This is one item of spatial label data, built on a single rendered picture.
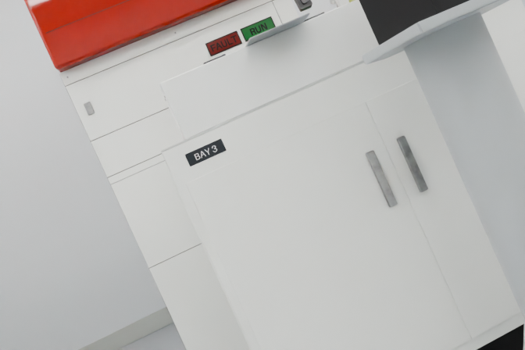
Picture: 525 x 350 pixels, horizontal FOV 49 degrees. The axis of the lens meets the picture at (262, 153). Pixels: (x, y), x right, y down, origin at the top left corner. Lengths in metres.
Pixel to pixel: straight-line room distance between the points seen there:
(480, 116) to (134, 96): 1.17
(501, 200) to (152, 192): 1.14
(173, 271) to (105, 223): 1.54
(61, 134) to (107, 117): 1.55
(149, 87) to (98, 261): 1.71
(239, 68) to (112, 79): 0.72
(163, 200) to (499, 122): 1.14
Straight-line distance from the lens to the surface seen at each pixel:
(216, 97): 1.32
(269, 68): 1.35
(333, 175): 1.35
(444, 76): 1.16
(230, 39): 1.99
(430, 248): 1.44
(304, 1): 1.43
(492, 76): 1.18
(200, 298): 1.97
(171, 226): 1.94
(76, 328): 3.57
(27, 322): 3.61
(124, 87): 1.96
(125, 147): 1.94
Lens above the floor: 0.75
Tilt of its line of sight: 1 degrees down
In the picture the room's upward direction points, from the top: 24 degrees counter-clockwise
